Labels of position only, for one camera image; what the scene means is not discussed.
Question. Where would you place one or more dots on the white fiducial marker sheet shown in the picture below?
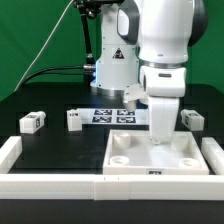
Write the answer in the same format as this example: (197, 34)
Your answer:
(110, 116)

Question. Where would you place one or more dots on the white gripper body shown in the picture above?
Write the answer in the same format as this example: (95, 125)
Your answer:
(162, 114)

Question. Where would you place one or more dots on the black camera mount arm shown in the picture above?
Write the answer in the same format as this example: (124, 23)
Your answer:
(88, 9)

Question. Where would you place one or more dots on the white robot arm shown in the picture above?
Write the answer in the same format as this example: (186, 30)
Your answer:
(144, 50)

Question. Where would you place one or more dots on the white U-shaped fence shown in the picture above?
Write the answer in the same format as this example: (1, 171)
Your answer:
(101, 187)

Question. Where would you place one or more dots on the white square tabletop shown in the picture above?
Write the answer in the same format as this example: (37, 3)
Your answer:
(131, 152)

